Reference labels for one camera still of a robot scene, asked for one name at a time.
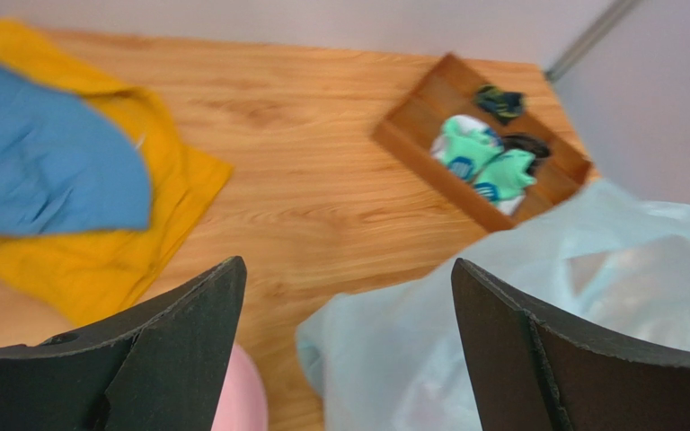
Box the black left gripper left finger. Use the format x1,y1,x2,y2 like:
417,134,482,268
0,257,247,430

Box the wooden divided tray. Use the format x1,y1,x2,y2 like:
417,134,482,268
372,53,599,233

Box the light blue plastic bag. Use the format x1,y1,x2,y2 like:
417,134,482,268
296,180,690,430

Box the black patterned sock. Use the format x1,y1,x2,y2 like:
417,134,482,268
474,84,526,126
501,133,553,176

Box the blue cloth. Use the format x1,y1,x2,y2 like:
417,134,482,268
0,66,153,237

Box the teal white sock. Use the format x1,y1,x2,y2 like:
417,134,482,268
429,115,504,181

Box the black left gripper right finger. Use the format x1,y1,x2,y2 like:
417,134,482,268
451,259,690,430

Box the aluminium frame rail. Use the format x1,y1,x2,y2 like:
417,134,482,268
544,0,642,83

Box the pink plate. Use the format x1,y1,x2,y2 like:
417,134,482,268
211,344,269,431

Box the yellow cloth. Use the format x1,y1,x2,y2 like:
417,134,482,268
0,18,233,326

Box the teal blue sock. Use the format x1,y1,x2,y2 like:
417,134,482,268
473,149,536,216

